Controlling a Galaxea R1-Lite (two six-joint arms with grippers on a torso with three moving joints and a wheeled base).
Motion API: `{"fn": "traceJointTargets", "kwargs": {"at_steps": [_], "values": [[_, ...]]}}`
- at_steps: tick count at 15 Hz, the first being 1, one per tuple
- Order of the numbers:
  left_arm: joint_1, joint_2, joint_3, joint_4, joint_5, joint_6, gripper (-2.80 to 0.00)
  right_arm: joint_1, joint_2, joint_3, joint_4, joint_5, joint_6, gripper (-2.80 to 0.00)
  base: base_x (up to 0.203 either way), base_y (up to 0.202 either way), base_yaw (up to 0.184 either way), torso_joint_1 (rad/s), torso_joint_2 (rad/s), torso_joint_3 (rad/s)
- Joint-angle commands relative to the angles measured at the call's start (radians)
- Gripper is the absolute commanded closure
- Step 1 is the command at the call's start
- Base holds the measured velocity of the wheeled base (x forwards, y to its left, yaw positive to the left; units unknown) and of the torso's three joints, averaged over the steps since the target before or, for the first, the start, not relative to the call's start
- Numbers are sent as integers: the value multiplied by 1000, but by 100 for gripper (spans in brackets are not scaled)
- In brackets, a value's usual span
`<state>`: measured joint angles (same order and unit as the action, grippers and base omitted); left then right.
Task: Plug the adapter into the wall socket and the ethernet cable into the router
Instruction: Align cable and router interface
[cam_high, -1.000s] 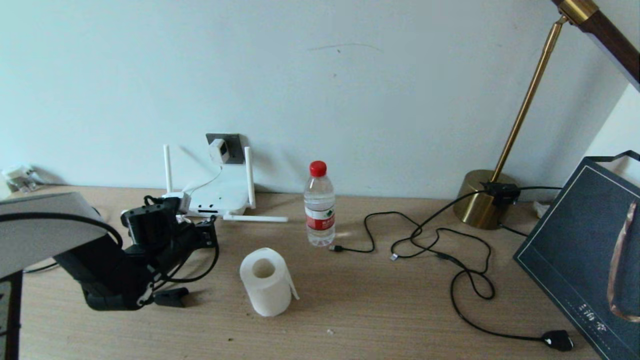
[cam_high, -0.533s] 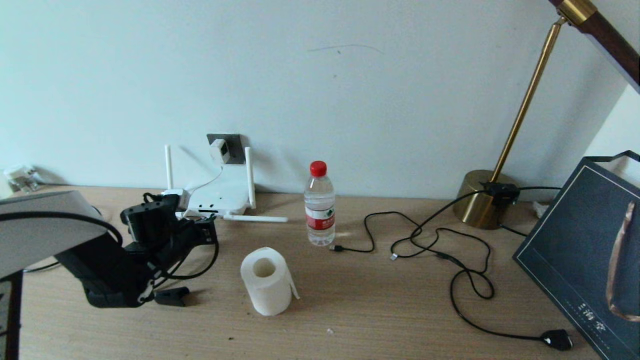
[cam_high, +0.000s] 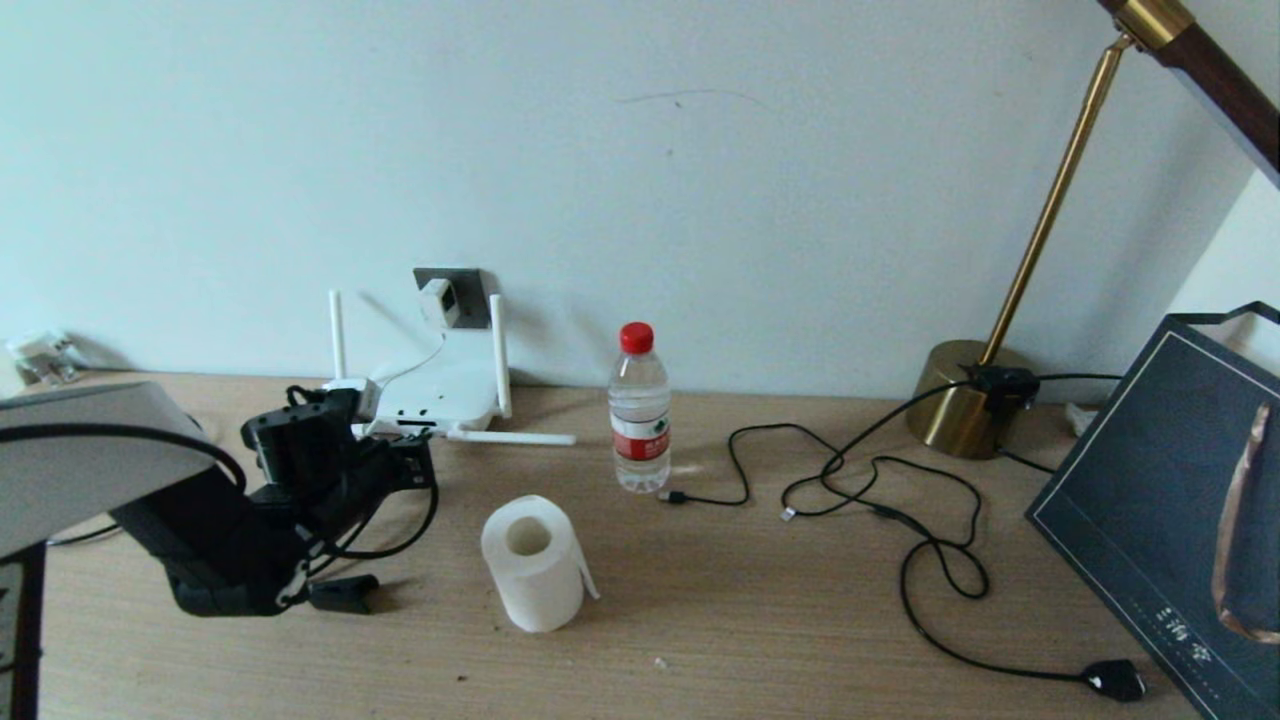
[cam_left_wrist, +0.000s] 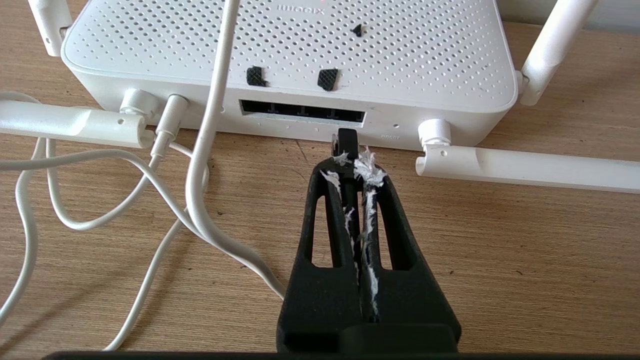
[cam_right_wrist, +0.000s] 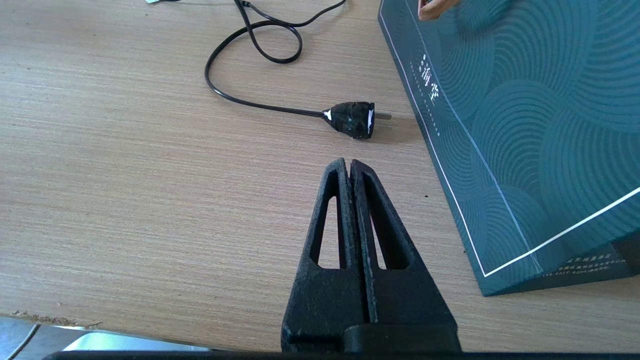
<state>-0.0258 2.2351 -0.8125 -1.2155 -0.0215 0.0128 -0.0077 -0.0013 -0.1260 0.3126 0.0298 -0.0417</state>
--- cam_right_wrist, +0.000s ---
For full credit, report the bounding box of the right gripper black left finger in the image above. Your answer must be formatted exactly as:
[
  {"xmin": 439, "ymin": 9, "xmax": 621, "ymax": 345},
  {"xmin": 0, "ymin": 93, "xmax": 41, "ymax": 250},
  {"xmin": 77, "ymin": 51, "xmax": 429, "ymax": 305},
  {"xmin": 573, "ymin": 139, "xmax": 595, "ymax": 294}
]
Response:
[{"xmin": 281, "ymin": 157, "xmax": 369, "ymax": 353}]

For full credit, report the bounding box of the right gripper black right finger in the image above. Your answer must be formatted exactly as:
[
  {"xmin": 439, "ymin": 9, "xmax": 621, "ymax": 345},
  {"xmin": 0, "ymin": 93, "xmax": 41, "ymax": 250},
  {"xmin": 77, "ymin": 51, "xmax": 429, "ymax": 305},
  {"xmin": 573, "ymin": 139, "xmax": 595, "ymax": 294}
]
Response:
[{"xmin": 350, "ymin": 159, "xmax": 462, "ymax": 353}]

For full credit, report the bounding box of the light grey robot base panel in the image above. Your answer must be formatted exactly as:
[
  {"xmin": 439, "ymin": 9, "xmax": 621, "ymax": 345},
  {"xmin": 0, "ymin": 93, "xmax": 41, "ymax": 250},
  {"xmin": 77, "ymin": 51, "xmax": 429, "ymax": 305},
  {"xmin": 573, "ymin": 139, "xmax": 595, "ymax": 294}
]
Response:
[{"xmin": 62, "ymin": 327, "xmax": 213, "ymax": 353}]

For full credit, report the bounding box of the dark blue gift bag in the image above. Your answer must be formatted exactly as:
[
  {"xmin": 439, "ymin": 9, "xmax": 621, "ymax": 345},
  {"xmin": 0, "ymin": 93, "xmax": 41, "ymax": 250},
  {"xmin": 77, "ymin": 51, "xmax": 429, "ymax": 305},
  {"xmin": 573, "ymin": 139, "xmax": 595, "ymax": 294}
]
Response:
[{"xmin": 377, "ymin": 0, "xmax": 640, "ymax": 297}]

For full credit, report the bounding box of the black lamp power cord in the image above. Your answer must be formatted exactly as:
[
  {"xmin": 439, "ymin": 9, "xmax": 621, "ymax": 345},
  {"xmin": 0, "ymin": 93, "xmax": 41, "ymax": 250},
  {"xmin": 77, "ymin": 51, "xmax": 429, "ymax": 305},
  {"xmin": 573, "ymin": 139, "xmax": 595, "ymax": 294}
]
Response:
[{"xmin": 204, "ymin": 0, "xmax": 392, "ymax": 141}]

